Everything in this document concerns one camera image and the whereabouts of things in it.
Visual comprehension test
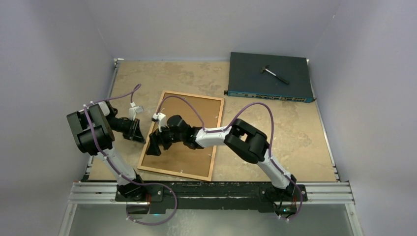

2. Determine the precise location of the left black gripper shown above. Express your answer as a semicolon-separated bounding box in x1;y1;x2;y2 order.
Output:
107;116;146;144

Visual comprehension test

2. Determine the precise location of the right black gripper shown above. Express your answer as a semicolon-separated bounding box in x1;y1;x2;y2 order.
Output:
148;121;185;155

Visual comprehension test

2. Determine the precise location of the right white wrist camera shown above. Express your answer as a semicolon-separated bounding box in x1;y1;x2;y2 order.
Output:
151;112;167;132

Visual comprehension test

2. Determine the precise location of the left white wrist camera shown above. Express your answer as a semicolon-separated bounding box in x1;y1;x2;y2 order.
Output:
128;102;144;120

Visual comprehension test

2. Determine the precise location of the orange wooden picture frame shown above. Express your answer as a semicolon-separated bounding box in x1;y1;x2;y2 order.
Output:
137;90;225;182

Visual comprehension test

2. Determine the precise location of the small black hammer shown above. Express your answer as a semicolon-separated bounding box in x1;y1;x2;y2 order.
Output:
260;65;290;85

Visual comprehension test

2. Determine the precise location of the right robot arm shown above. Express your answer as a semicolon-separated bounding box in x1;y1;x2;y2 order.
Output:
146;113;296;200

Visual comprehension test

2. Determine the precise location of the aluminium rail frame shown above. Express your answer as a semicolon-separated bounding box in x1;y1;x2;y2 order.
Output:
69;60;364;236

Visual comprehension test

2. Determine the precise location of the dark network switch box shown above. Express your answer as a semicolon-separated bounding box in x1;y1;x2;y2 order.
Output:
224;52;316;103

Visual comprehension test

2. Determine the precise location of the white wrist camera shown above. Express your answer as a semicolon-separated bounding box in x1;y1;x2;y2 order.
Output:
128;102;144;120
151;112;167;132

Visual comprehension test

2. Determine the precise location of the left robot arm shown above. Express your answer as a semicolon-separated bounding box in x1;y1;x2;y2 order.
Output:
66;101;147;201

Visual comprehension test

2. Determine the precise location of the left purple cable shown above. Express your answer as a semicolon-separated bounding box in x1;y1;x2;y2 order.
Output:
83;84;179;226

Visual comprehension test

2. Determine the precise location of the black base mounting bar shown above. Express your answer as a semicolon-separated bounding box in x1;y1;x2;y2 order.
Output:
115;181;308;214

